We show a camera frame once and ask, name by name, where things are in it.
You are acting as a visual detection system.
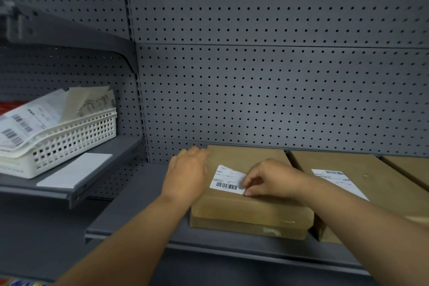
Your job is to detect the person's right hand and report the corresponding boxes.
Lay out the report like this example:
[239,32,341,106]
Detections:
[242,158,311,201]

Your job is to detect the person's left hand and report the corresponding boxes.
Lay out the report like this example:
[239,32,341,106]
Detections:
[160,147,211,204]

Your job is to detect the white barcode label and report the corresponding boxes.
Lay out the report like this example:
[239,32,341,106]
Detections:
[209,164,248,195]
[311,169,370,202]

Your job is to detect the brown cardboard box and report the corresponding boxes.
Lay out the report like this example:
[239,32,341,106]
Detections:
[380,156,429,193]
[288,150,429,244]
[189,144,315,241]

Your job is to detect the person's right forearm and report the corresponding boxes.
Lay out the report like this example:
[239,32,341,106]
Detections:
[303,175,429,286]

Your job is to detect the person's left forearm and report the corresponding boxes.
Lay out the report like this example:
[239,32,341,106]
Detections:
[55,193,192,286]

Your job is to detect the grey pegboard back panel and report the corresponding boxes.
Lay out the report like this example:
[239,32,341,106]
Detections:
[0,0,429,201]

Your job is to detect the blank white paper pad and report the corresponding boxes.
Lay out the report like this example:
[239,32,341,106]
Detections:
[36,152,113,190]

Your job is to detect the white plastic lattice basket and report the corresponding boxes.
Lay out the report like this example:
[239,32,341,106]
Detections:
[0,108,118,179]

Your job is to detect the white printed paper sheets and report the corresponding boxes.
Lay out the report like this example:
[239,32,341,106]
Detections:
[0,89,67,154]

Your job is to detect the red packet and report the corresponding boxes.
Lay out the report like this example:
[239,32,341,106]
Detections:
[0,101,31,117]

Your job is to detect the orange snack packet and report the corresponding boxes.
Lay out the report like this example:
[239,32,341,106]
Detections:
[0,277,51,286]

